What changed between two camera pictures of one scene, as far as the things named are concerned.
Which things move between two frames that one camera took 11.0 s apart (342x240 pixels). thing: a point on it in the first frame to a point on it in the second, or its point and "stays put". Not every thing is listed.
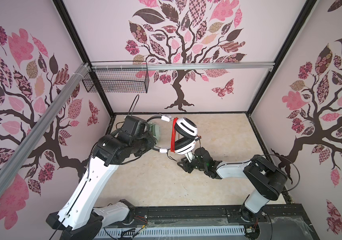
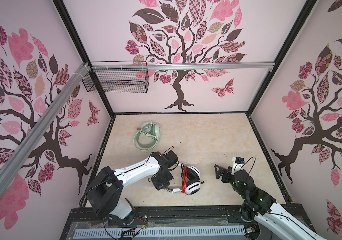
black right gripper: [186, 165] to [227, 173]
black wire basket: [130, 76] stays put
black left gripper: [151, 142] to [159, 186]
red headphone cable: [173, 140] to [184, 179]
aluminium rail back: [181, 66] stays put
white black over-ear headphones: [186, 131] to [193, 183]
